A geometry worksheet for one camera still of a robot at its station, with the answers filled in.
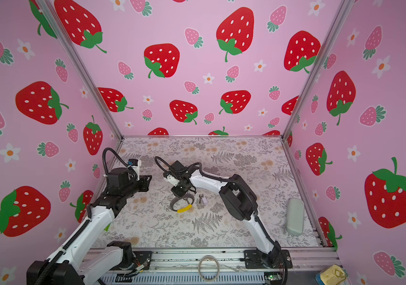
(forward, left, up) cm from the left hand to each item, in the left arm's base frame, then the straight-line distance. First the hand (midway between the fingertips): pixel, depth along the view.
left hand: (149, 175), depth 83 cm
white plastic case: (-14, -70, -13) cm, 73 cm away
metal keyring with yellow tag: (-7, -14, -16) cm, 23 cm away
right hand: (-2, -11, -14) cm, 18 cm away
